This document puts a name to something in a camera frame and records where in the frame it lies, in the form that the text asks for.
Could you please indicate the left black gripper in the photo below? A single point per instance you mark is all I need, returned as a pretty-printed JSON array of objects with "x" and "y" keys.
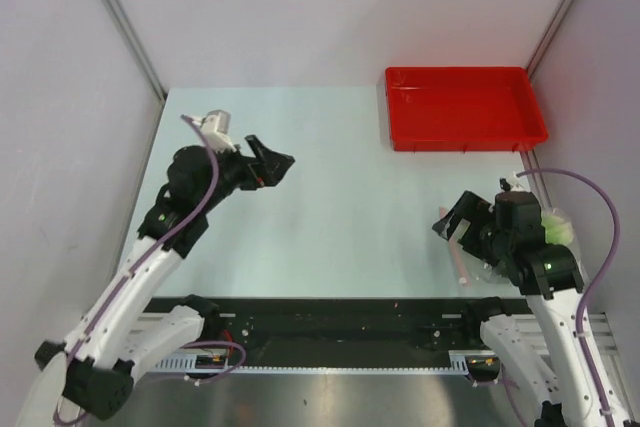
[{"x": 255, "y": 172}]

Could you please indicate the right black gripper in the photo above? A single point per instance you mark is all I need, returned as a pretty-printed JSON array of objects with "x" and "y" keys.
[{"x": 473, "y": 208}]

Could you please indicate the clear zip top bag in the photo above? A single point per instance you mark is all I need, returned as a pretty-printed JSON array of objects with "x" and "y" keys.
[{"x": 473, "y": 272}]

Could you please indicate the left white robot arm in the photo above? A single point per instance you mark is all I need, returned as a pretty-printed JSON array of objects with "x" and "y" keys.
[{"x": 96, "y": 366}]

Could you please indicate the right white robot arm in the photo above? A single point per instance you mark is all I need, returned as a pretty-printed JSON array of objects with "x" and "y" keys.
[{"x": 571, "y": 388}]

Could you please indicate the green fake lettuce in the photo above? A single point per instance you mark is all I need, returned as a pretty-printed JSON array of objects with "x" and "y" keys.
[{"x": 558, "y": 230}]

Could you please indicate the red plastic tray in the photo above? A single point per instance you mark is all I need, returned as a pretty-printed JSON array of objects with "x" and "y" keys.
[{"x": 462, "y": 109}]

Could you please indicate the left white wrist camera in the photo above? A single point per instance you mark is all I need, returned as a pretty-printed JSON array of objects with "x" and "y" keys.
[{"x": 214, "y": 127}]

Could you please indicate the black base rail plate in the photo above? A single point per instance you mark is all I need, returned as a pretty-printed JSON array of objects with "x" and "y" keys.
[{"x": 422, "y": 323}]

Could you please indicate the left aluminium corner post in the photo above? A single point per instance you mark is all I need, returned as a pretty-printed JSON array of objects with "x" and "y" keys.
[{"x": 133, "y": 43}]

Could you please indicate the aluminium corner post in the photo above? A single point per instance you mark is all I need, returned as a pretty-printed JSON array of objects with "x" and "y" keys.
[
  {"x": 133, "y": 43},
  {"x": 552, "y": 29}
]

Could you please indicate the right aluminium corner post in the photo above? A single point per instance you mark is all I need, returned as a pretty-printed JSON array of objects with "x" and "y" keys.
[{"x": 552, "y": 29}]

